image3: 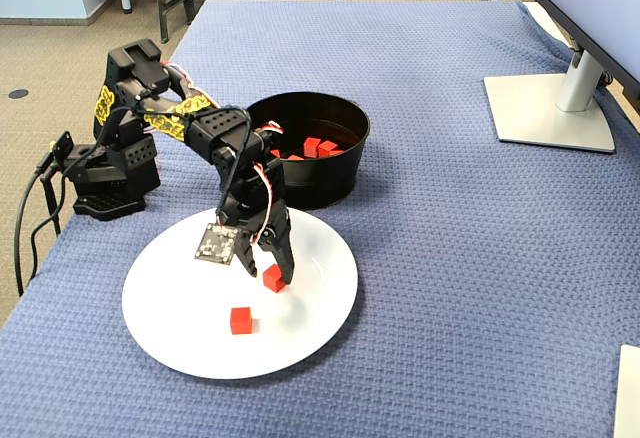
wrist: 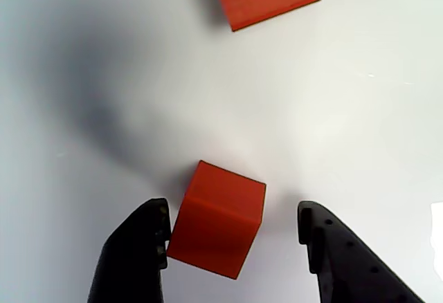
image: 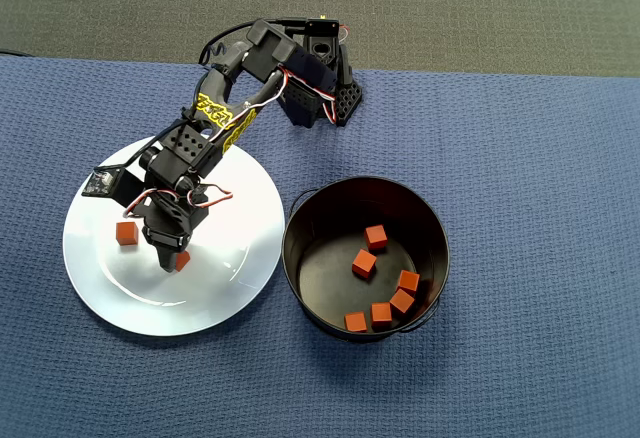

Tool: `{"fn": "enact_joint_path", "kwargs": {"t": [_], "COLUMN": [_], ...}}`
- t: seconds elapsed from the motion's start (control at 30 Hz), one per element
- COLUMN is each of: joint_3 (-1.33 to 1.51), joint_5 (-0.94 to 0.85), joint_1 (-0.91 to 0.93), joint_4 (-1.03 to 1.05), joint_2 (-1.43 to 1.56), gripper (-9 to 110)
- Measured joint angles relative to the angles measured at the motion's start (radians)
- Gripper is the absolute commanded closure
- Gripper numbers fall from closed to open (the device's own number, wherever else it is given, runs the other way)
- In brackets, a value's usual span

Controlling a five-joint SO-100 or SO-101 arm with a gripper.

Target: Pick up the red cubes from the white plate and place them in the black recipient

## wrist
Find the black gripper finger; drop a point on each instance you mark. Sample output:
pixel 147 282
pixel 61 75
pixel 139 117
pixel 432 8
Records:
pixel 346 275
pixel 128 265

